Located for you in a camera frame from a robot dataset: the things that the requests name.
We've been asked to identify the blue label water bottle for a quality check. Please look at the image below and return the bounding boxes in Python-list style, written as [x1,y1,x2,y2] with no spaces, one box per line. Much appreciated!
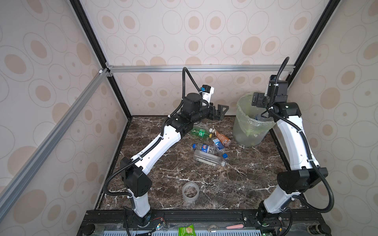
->
[212,138,228,159]

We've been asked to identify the Pepsi bottle blue cap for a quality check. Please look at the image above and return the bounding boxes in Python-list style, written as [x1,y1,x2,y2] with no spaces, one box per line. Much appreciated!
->
[192,143,218,155]

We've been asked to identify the square clear frosted bottle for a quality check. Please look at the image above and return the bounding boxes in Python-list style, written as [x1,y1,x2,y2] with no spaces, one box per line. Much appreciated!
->
[193,150,225,167]

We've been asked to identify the clear bottle blue label white cap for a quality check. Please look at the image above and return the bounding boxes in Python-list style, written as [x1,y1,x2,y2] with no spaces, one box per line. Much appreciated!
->
[255,112,272,122]

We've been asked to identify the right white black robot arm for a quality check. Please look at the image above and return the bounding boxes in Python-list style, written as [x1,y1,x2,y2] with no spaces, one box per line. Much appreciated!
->
[252,57,335,222]

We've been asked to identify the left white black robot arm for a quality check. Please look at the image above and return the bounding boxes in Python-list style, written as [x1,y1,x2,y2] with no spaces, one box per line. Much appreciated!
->
[103,67,229,219]

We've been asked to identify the brown Nescafe bottle near bin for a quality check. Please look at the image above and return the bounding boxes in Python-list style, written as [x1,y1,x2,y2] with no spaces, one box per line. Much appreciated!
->
[209,128,231,147]

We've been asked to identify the mesh bin with green liner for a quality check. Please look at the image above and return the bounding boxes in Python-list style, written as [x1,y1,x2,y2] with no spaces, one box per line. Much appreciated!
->
[233,93,276,147]

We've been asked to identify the green Sprite bottle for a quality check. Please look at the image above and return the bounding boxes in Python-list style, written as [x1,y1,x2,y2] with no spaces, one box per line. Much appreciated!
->
[190,126,213,139]

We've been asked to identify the clear tape roll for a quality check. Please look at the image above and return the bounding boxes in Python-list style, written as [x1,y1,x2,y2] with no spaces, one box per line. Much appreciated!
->
[182,182,200,203]

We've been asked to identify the pink pen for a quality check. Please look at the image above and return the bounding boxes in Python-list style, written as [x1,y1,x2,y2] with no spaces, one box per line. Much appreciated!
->
[226,224,244,230]

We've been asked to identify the green snack packet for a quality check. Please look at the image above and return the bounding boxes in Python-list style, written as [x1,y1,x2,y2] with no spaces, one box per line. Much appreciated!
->
[178,225,196,236]

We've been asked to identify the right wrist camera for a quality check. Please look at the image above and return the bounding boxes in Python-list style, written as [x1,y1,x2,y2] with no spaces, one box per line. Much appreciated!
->
[267,75,288,103]

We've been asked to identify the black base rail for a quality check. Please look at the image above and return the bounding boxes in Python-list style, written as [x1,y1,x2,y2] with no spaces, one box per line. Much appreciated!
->
[77,208,332,236]

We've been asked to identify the back aluminium rail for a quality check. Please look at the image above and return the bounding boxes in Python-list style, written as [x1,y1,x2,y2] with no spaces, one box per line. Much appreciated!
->
[109,65,280,73]

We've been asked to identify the aluminium rail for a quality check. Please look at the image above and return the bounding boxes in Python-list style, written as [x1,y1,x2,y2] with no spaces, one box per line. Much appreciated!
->
[109,65,280,73]
[1,68,110,221]

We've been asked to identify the left aluminium rail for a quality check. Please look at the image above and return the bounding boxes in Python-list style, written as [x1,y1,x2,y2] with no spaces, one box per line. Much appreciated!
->
[1,68,110,221]

